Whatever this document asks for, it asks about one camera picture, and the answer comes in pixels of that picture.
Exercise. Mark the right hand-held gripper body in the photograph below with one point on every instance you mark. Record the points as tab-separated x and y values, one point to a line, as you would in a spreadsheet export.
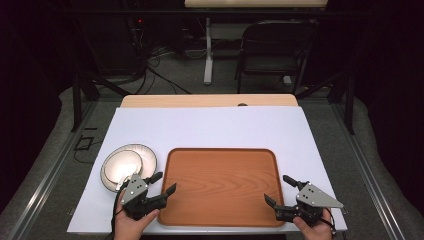
311	199

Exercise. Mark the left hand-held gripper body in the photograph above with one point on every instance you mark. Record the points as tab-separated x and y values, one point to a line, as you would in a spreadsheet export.
141	201

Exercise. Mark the person's left hand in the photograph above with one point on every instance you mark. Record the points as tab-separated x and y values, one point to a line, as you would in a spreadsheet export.
131	226

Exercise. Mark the person's right hand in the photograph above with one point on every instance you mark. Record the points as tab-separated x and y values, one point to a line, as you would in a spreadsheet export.
315	231

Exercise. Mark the large white plate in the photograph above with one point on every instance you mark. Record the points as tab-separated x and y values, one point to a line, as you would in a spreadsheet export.
150	160

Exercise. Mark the small white plate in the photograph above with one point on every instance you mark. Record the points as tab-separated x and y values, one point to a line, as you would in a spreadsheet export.
121	166

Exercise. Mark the brown wooden tray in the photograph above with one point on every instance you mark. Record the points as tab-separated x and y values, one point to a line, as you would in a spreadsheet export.
220	186

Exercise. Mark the white table sheet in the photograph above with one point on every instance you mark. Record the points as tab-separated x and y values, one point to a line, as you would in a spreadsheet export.
213	126

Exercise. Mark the light wooden table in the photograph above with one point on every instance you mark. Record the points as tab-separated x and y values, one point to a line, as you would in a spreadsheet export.
206	100

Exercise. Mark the black metal stand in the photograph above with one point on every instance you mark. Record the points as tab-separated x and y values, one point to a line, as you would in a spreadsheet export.
77	100
349	103

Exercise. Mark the white desk leg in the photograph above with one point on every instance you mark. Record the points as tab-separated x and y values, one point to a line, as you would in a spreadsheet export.
208	60

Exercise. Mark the black folding chair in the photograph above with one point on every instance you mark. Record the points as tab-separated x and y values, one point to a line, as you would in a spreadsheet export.
276	43

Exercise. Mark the dark device with red light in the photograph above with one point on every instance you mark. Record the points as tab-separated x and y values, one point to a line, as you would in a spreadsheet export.
139	21

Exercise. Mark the beige desk top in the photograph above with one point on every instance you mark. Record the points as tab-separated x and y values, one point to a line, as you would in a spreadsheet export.
256	3

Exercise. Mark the aluminium floor rail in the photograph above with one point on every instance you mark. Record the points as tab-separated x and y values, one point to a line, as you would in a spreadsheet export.
366	173
50	173

